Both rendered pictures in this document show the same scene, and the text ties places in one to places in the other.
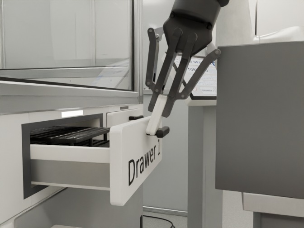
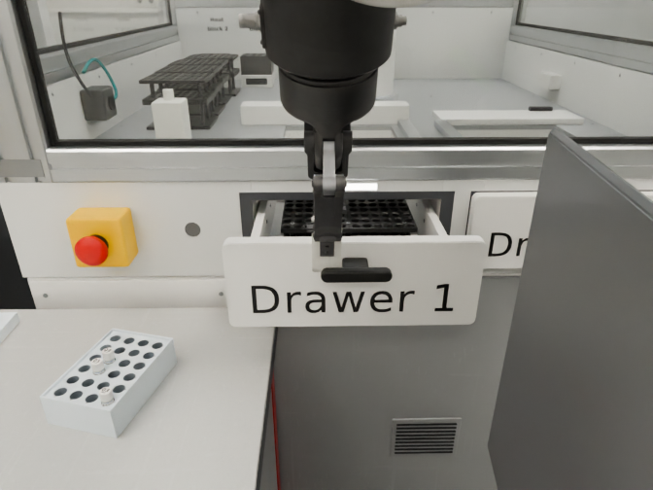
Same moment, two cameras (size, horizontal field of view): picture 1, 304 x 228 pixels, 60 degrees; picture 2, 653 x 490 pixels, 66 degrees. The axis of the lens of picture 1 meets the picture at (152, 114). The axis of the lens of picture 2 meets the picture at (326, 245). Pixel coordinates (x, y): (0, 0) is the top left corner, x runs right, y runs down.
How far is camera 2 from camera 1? 0.61 m
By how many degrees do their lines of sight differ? 76
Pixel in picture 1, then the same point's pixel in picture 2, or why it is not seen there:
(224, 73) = (539, 212)
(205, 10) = (286, 99)
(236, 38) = not seen: outside the picture
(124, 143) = (232, 262)
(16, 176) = not seen: hidden behind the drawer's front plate
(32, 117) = (257, 187)
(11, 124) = (224, 192)
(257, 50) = (585, 185)
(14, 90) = (224, 157)
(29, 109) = (248, 178)
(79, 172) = not seen: hidden behind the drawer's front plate
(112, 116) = (475, 202)
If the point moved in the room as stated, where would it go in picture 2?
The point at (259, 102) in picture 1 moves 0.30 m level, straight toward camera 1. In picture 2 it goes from (552, 340) to (138, 305)
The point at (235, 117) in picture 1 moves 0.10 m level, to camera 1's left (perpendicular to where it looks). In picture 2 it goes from (525, 337) to (464, 276)
